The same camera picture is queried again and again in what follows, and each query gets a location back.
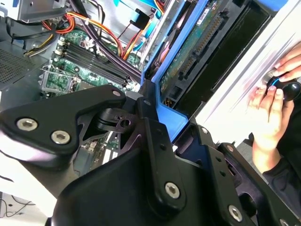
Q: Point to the hard disk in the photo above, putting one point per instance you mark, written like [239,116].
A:
[188,58]

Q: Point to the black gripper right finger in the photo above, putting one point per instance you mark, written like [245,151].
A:
[249,193]

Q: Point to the person's left hand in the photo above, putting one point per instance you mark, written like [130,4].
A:
[275,127]

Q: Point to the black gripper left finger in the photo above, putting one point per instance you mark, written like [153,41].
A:
[61,115]

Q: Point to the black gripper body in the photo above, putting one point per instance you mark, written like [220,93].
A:
[105,202]

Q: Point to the person's right hand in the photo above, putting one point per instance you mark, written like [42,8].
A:
[291,63]

